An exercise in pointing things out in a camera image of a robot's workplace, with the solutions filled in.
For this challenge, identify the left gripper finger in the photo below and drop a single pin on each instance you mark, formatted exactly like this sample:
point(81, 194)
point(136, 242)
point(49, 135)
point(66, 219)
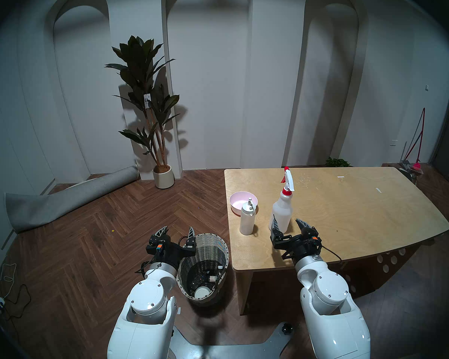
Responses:
point(191, 238)
point(160, 233)

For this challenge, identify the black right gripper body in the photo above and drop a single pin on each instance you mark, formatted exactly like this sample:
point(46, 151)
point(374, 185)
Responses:
point(297, 246)

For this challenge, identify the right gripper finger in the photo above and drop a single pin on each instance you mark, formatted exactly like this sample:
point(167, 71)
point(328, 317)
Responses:
point(304, 225)
point(275, 227)

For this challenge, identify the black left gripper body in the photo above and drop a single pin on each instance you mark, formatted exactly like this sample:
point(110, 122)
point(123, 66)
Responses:
point(170, 251)

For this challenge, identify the white spray bottle red trigger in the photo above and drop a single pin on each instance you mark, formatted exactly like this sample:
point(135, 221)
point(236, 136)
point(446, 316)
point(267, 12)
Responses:
point(282, 212)

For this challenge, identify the white pump bottle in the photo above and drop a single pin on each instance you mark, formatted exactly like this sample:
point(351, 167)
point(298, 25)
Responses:
point(247, 221)

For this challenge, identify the pink bowl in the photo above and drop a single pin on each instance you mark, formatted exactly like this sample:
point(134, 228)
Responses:
point(238, 201)

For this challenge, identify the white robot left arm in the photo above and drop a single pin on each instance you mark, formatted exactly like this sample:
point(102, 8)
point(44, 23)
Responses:
point(146, 306)

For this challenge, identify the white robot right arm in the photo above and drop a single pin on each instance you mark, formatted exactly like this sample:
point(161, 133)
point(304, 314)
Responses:
point(329, 298)

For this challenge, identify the woven wicker basket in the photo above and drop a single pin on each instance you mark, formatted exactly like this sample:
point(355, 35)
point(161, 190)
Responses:
point(209, 255)

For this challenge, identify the light wooden table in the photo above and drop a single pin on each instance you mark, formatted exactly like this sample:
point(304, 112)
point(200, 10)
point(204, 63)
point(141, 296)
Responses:
point(359, 220)

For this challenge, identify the small green leafy plant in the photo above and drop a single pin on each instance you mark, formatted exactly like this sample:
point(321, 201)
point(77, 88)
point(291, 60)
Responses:
point(336, 162)

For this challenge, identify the black base knob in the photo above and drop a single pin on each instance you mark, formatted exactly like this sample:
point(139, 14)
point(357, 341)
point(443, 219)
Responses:
point(286, 328)

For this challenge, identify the rolled grey carpet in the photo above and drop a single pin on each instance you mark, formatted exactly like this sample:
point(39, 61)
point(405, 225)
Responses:
point(60, 201)

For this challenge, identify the grey dustpan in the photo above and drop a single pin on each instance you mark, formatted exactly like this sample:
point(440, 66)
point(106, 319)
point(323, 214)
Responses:
point(409, 169)

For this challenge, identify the tall potted plant white pot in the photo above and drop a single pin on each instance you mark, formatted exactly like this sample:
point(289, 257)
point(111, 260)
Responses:
point(144, 85)

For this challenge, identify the white power strip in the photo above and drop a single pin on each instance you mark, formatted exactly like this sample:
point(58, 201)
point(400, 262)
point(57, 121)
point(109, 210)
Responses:
point(0, 305)

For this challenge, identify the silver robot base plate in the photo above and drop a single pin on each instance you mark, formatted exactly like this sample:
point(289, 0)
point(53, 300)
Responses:
point(224, 350)

